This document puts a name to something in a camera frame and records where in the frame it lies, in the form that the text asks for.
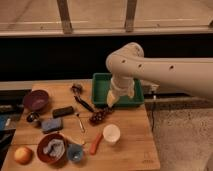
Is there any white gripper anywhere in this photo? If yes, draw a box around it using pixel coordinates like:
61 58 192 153
107 75 135 108

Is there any orange-yellow apple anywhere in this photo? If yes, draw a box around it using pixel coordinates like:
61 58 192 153
14 147 33 164

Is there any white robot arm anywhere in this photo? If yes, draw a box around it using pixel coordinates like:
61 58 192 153
106 42 213 107

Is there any white plastic cup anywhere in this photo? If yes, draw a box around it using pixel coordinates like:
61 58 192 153
103 124 121 145

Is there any green plastic tray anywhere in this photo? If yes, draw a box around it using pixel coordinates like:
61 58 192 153
91 73 144 108

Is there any dark grape bunch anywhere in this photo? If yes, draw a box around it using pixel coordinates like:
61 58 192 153
89 107 113 125

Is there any black marker pen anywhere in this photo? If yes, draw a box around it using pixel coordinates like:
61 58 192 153
74 96 94 112

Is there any dark small toy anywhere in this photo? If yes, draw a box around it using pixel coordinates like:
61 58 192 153
71 84 83 94

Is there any black rectangular block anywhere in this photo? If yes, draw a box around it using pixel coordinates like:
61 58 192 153
52 106 74 118

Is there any orange carrot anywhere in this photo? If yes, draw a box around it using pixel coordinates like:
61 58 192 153
89 133 103 155

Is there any blue sponge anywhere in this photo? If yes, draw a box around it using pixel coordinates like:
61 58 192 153
41 118 63 134

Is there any purple bowl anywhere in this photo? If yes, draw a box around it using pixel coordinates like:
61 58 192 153
23 90 49 111

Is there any grey cloth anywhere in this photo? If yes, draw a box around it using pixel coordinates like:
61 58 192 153
43 139 65 158

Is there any small dark round object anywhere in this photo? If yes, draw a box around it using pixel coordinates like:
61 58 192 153
26 112 40 123

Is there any red bowl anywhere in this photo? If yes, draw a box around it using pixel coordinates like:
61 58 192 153
37 133 66 165

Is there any black cable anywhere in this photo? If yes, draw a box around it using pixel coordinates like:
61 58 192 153
150 95 158 133

